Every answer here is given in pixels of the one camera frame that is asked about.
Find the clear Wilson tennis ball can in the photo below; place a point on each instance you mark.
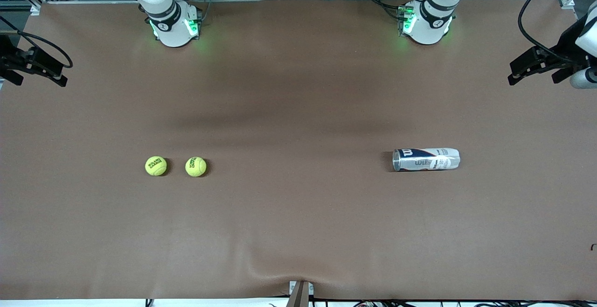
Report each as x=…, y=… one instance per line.
x=426, y=159

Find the yellow tennis ball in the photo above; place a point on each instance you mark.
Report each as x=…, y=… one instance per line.
x=156, y=166
x=196, y=166

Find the brown table cover cloth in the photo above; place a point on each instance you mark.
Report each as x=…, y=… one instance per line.
x=298, y=227

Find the metal camera mast bracket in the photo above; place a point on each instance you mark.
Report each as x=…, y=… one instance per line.
x=301, y=295

